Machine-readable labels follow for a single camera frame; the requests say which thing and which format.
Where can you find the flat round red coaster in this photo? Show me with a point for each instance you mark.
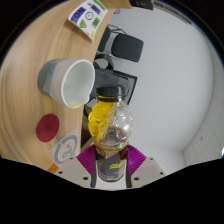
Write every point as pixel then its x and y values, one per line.
pixel 48 127

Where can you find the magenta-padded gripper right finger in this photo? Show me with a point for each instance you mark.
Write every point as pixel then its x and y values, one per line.
pixel 146 168

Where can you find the clear bottle with black cap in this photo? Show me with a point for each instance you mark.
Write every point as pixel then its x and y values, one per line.
pixel 111 133

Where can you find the white and grey mug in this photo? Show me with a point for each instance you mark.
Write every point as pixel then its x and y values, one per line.
pixel 55 80

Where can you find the white sheet with circle logo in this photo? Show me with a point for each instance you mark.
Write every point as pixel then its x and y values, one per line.
pixel 63 150

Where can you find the white sticker sheet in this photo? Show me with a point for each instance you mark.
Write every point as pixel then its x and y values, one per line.
pixel 87 16

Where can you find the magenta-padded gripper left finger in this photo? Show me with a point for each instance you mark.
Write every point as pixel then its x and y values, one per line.
pixel 71 168

